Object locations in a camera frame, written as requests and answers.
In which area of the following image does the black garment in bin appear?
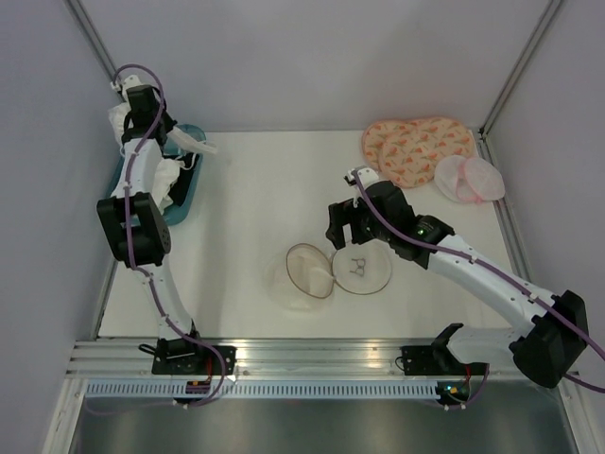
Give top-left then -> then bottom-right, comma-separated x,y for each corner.
168,153 -> 199,206

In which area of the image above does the aluminium front rail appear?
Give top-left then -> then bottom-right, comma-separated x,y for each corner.
66,338 -> 426,380

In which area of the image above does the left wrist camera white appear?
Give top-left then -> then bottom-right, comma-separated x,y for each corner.
111,75 -> 143,101

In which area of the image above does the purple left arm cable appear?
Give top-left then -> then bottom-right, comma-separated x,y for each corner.
112,63 -> 228,417

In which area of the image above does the orange floral laundry bag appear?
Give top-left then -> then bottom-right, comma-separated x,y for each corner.
361,116 -> 475,189

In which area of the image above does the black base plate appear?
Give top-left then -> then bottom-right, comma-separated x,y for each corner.
151,345 -> 236,377
400,345 -> 487,377

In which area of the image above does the teal plastic bin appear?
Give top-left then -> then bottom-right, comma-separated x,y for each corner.
108,123 -> 207,228

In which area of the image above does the white lace bra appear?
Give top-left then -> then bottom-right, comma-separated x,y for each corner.
108,103 -> 218,159

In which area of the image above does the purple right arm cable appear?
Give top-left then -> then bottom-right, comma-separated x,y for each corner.
352,169 -> 605,412

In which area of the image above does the right side aluminium rail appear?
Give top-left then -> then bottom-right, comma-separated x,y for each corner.
474,131 -> 533,283

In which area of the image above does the right aluminium frame post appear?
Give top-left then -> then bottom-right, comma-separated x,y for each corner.
477,0 -> 566,141

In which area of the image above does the pink trimmed mesh laundry bag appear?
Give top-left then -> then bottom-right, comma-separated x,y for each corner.
434,155 -> 506,203

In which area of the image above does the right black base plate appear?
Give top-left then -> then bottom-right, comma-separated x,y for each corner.
400,345 -> 487,377

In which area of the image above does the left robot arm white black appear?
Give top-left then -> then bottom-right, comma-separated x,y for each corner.
96,83 -> 212,375

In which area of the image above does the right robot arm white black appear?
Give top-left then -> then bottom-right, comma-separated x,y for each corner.
326,167 -> 590,389

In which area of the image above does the white cloth in bin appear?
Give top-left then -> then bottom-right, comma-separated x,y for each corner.
151,159 -> 184,214

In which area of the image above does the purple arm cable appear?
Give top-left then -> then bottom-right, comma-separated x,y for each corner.
352,169 -> 605,412
112,63 -> 228,417

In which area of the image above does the left aluminium frame post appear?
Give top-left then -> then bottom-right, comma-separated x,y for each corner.
62,0 -> 118,82

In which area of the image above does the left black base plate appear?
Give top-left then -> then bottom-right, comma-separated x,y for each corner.
151,345 -> 236,377

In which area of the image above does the aluminium frame post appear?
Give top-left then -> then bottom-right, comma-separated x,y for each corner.
477,0 -> 566,141
62,0 -> 118,82

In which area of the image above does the white slotted cable duct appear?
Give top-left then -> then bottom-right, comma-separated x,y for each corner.
85,379 -> 440,400

